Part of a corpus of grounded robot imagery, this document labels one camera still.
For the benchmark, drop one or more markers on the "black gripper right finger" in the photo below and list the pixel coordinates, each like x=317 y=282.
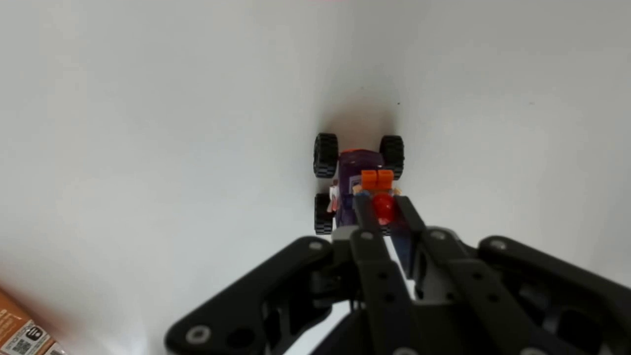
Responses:
x=485 y=288

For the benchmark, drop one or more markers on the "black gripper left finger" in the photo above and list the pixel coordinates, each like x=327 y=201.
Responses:
x=374 y=276

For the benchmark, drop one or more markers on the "small orange red toy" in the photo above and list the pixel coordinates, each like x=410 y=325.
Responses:
x=376 y=179

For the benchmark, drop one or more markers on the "purple toy monster truck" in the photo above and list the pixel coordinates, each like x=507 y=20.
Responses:
x=355 y=160

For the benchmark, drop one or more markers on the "orange snack package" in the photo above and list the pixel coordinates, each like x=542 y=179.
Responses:
x=20 y=327

